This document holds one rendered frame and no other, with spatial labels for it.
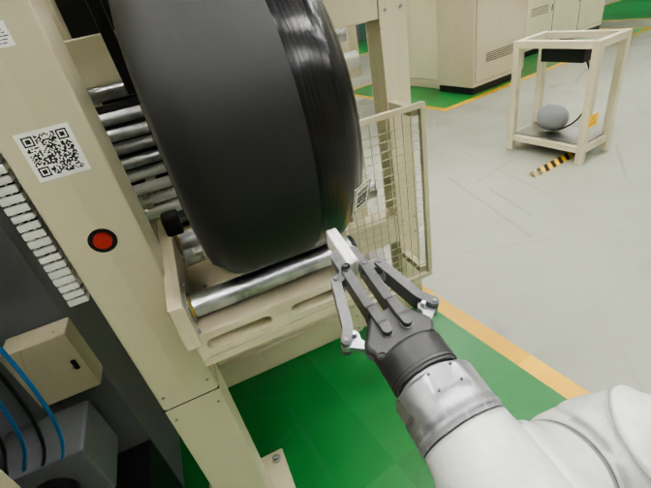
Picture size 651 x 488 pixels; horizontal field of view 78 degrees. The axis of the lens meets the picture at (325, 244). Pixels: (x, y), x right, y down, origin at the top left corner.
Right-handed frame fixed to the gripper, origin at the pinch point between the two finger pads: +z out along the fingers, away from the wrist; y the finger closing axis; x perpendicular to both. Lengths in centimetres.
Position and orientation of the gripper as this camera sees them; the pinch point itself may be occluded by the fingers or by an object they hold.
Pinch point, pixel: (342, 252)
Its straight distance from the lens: 54.7
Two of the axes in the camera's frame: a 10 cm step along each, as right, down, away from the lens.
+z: -4.1, -6.4, 6.5
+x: 0.7, 6.9, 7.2
